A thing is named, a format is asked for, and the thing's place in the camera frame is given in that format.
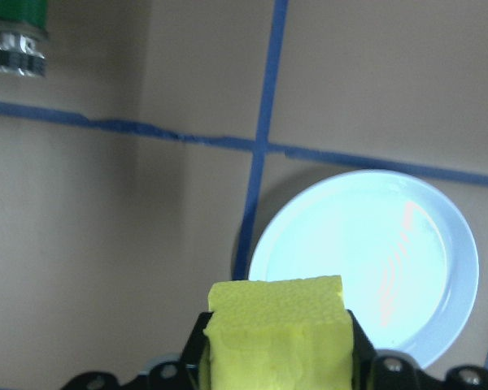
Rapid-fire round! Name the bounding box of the yellow foam block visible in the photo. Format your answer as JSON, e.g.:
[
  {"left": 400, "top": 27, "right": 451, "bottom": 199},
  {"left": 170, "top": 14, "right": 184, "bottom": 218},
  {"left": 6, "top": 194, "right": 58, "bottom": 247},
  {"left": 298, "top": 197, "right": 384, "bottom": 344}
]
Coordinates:
[{"left": 203, "top": 275, "right": 355, "bottom": 390}]

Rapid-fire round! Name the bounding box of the light blue plate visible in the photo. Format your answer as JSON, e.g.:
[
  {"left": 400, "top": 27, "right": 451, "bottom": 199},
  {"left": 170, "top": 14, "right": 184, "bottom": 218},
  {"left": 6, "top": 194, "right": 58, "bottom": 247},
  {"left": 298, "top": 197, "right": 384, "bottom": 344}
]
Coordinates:
[{"left": 247, "top": 169, "right": 481, "bottom": 371}]

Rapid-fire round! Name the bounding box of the green conveyor belt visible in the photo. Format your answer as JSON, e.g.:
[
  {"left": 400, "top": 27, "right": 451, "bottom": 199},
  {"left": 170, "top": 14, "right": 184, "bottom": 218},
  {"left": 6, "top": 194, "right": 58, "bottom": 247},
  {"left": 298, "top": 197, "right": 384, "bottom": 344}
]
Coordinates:
[{"left": 0, "top": 0, "right": 50, "bottom": 79}]

